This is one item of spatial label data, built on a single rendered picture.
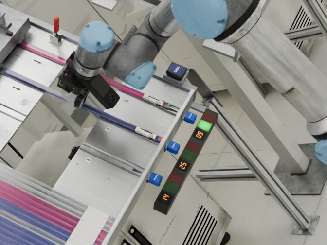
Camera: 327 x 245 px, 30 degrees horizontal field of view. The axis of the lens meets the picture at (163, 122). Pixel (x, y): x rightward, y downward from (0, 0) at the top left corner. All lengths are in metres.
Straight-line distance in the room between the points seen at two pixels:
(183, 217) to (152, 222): 0.15
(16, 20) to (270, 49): 0.94
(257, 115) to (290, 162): 0.27
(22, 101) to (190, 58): 1.34
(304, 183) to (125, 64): 1.12
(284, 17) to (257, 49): 1.61
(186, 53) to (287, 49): 1.79
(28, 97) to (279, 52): 0.84
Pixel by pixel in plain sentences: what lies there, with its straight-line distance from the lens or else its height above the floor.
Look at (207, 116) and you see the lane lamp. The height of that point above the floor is 0.66.
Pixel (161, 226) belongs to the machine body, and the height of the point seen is 0.34.
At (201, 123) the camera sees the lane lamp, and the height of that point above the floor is 0.66.
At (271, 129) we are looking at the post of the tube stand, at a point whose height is 0.27.
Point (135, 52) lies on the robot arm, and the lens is 1.45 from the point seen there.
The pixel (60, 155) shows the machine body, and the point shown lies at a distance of 2.29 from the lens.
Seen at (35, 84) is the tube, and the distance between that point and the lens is 1.78.
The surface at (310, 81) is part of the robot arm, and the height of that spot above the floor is 0.89.
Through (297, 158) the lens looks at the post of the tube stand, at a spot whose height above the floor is 0.08.
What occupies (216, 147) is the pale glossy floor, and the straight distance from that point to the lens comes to 2.82.
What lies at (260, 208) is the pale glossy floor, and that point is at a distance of 2.40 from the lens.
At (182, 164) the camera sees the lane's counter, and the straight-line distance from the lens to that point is 1.66.
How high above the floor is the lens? 1.55
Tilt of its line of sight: 28 degrees down
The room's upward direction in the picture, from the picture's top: 41 degrees counter-clockwise
